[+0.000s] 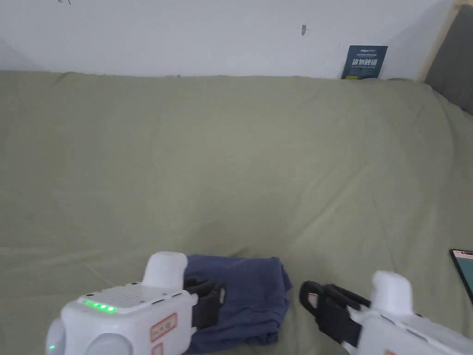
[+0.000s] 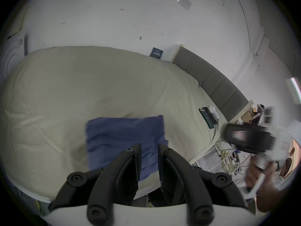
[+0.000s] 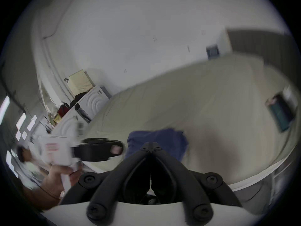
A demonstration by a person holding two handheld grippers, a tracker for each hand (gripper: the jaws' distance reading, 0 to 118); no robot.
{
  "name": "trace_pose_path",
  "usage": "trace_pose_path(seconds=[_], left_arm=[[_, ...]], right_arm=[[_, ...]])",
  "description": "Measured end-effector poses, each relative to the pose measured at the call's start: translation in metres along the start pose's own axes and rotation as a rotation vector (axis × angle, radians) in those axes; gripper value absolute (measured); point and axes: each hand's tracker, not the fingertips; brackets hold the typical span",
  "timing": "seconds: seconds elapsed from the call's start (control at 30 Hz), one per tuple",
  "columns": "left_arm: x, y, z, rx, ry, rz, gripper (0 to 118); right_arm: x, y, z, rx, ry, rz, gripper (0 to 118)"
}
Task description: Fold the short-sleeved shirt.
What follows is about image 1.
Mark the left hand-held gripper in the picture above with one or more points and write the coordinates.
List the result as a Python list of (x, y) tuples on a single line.
[(122, 318)]

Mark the bed with pale green sheet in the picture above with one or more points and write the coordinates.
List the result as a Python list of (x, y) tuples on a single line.
[(221, 148)]

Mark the dark blue printed card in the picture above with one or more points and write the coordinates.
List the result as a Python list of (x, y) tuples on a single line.
[(364, 63)]

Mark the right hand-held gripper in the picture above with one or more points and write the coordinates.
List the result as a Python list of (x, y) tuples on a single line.
[(391, 325)]

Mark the grey padded headboard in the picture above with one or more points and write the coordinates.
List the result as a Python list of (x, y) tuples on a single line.
[(454, 66)]

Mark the black phone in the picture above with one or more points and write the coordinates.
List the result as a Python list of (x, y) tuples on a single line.
[(466, 270)]

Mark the dark blue garment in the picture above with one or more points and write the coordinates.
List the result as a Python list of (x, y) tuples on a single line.
[(251, 296)]

